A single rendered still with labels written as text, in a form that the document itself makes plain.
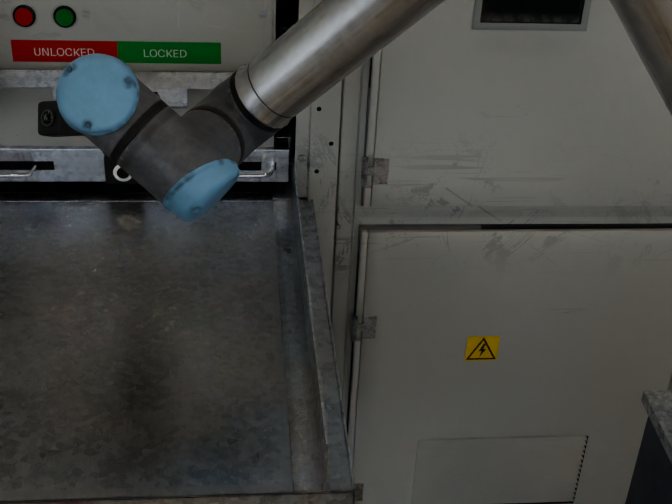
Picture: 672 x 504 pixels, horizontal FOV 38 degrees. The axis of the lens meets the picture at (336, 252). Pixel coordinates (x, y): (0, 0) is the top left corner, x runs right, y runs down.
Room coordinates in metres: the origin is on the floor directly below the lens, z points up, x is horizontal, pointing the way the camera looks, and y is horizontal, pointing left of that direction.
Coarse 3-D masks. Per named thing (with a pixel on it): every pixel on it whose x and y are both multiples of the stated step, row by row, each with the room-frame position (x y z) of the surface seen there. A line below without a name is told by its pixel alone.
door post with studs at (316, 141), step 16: (304, 0) 1.47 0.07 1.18; (320, 0) 1.47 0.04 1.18; (336, 96) 1.47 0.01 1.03; (304, 112) 1.47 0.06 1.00; (320, 112) 1.47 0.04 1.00; (336, 112) 1.47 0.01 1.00; (304, 128) 1.47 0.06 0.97; (320, 128) 1.47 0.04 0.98; (336, 128) 1.47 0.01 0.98; (304, 144) 1.47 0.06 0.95; (320, 144) 1.47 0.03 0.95; (336, 144) 1.47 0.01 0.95; (304, 160) 1.46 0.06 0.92; (320, 160) 1.47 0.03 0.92; (336, 160) 1.47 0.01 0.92; (304, 176) 1.47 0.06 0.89; (320, 176) 1.47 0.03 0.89; (304, 192) 1.47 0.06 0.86; (320, 192) 1.47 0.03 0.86; (320, 208) 1.47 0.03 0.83; (320, 224) 1.47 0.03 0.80; (320, 240) 1.47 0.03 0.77
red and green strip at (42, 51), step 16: (16, 48) 1.46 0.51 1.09; (32, 48) 1.46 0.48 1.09; (48, 48) 1.46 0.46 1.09; (64, 48) 1.46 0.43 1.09; (80, 48) 1.47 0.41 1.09; (96, 48) 1.47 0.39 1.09; (112, 48) 1.47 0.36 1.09; (128, 48) 1.47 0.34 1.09; (144, 48) 1.48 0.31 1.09; (160, 48) 1.48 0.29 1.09; (176, 48) 1.48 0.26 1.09; (192, 48) 1.49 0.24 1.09; (208, 48) 1.49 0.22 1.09
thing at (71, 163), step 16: (288, 144) 1.52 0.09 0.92; (0, 160) 1.44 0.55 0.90; (16, 160) 1.44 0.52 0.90; (32, 160) 1.44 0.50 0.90; (48, 160) 1.45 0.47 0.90; (64, 160) 1.45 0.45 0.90; (80, 160) 1.45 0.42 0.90; (96, 160) 1.46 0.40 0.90; (256, 160) 1.49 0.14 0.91; (288, 160) 1.49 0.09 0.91; (32, 176) 1.44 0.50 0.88; (48, 176) 1.45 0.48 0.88; (64, 176) 1.45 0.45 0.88; (80, 176) 1.45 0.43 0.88; (96, 176) 1.46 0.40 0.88; (288, 176) 1.49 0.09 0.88
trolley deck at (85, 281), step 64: (0, 256) 1.24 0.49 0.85; (64, 256) 1.25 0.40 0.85; (128, 256) 1.26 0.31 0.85; (192, 256) 1.27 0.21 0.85; (256, 256) 1.28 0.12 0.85; (320, 256) 1.28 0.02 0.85; (0, 320) 1.08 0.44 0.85; (64, 320) 1.08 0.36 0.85; (128, 320) 1.09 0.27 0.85; (192, 320) 1.10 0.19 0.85; (256, 320) 1.11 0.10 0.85; (320, 320) 1.11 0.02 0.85; (0, 384) 0.94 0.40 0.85; (64, 384) 0.95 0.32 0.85; (128, 384) 0.95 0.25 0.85; (192, 384) 0.96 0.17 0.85; (256, 384) 0.97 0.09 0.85; (0, 448) 0.83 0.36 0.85; (64, 448) 0.84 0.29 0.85; (128, 448) 0.84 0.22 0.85; (192, 448) 0.85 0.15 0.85; (256, 448) 0.85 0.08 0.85
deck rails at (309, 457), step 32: (288, 224) 1.37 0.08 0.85; (288, 256) 1.27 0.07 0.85; (288, 288) 1.18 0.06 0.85; (288, 320) 1.10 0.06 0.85; (288, 352) 1.03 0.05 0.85; (288, 384) 0.97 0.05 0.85; (320, 384) 0.89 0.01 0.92; (288, 416) 0.91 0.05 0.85; (320, 416) 0.85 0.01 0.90; (320, 448) 0.84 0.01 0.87; (320, 480) 0.80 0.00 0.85
